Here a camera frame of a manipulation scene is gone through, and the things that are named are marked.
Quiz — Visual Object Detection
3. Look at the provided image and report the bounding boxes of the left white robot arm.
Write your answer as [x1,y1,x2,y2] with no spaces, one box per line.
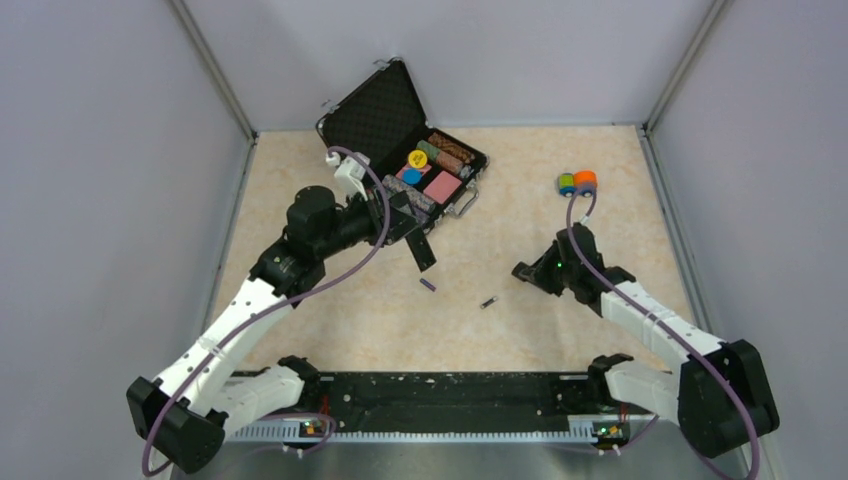
[126,185,424,477]

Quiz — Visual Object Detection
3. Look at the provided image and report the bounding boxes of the purple cable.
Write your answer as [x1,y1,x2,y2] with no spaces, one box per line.
[140,145,392,478]
[564,187,761,480]

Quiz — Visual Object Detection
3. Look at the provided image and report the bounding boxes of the purple battery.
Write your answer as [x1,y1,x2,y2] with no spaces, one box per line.
[419,278,437,292]

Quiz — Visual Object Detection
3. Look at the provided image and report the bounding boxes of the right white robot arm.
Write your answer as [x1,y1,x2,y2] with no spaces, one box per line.
[512,223,780,458]

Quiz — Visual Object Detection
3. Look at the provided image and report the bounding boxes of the blue round chip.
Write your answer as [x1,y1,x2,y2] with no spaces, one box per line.
[401,168,422,185]

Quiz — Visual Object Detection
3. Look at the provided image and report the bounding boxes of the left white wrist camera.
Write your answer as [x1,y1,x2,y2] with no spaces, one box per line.
[325,152,370,198]

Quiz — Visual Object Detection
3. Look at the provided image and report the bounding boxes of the pink card deck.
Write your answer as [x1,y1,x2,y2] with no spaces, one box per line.
[423,171,462,205]

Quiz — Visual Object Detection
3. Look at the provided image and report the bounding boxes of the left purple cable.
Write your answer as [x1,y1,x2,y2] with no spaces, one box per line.
[140,145,392,478]

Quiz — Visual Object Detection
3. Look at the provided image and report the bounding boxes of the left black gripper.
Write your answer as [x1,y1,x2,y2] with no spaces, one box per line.
[316,185,422,259]

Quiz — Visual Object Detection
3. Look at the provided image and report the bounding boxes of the yellow round chip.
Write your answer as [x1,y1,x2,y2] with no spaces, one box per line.
[407,149,429,169]

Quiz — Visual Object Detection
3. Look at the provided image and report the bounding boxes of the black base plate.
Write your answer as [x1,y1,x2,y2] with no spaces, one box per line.
[256,370,637,437]

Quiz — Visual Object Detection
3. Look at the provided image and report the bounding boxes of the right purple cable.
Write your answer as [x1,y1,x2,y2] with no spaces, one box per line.
[564,187,761,480]

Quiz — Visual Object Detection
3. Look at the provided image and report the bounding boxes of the colourful toy car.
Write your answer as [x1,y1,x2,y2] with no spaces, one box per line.
[556,170,598,198]

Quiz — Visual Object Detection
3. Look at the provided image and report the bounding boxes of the open black chip case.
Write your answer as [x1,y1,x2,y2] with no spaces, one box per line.
[315,57,489,231]

